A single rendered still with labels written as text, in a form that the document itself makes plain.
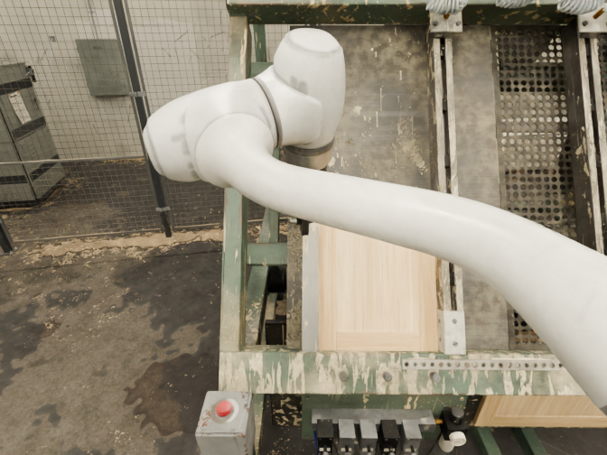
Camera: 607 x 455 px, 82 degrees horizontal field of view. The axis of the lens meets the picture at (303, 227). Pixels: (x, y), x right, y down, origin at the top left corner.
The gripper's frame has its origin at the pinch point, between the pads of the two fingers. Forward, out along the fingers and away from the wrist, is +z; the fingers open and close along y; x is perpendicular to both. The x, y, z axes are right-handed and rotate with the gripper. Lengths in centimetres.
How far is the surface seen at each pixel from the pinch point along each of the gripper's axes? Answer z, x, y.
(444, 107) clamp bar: 6, -42, -52
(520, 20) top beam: -7, -69, -85
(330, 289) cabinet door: 37.6, 0.7, -8.8
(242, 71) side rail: 2, -64, 11
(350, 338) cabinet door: 44.5, 15.0, -13.3
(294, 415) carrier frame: 109, 27, 6
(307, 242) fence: 29.0, -12.2, -3.3
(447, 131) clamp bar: 10, -36, -51
